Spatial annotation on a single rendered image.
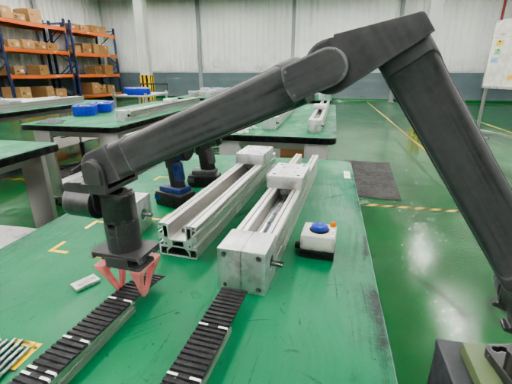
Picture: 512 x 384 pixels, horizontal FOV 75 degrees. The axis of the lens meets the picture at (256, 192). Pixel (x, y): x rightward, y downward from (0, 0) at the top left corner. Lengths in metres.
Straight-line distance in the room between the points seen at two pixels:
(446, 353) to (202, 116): 0.53
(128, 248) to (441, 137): 0.50
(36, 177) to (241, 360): 2.11
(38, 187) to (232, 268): 1.98
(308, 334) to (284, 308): 0.08
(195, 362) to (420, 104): 0.44
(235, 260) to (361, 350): 0.27
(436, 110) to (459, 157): 0.06
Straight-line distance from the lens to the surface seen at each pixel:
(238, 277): 0.70
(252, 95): 0.43
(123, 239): 0.62
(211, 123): 0.46
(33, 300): 0.82
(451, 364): 0.65
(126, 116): 3.32
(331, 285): 0.75
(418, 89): 0.41
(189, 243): 0.82
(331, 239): 0.80
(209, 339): 0.57
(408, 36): 0.39
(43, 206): 2.57
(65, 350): 0.62
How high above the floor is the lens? 1.20
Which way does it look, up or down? 20 degrees down
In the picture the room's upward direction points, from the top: straight up
